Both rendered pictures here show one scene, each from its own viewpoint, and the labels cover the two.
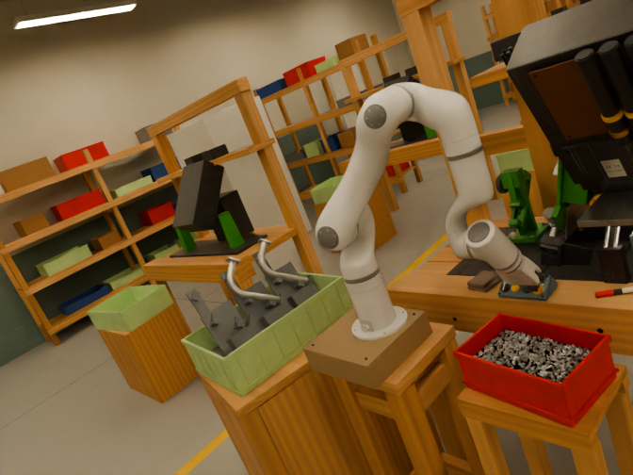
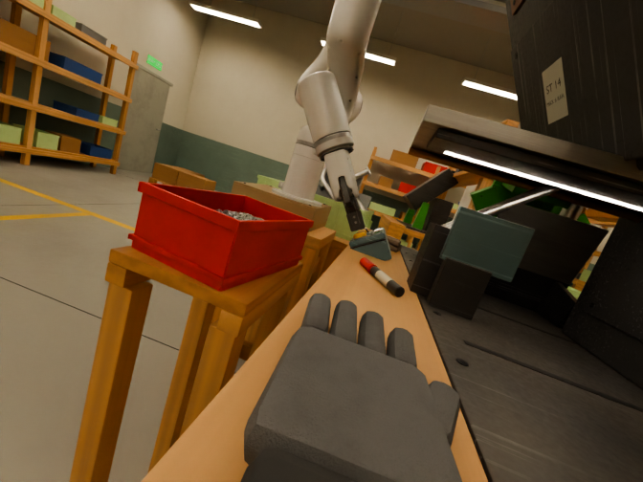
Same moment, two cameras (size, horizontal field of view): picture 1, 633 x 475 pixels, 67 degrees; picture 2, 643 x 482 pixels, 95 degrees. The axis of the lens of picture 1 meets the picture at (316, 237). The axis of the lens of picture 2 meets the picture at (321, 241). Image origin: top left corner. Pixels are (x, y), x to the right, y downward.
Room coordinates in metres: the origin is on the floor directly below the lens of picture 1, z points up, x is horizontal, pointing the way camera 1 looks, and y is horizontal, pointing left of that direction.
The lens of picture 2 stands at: (0.76, -0.96, 1.01)
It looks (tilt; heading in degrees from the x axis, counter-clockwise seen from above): 10 degrees down; 45
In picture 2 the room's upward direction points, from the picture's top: 18 degrees clockwise
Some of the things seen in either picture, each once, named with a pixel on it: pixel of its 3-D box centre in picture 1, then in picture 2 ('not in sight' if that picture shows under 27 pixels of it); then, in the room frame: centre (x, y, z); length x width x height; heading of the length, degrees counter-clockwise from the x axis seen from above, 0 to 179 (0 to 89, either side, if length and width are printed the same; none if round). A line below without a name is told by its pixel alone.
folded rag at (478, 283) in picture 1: (485, 280); (384, 240); (1.48, -0.48, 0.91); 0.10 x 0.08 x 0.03; 116
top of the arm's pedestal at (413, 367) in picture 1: (389, 350); (288, 225); (1.43, -0.09, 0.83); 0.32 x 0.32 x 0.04; 37
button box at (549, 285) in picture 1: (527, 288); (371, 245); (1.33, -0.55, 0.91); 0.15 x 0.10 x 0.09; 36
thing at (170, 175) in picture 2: not in sight; (189, 184); (2.88, 5.25, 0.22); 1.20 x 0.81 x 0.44; 125
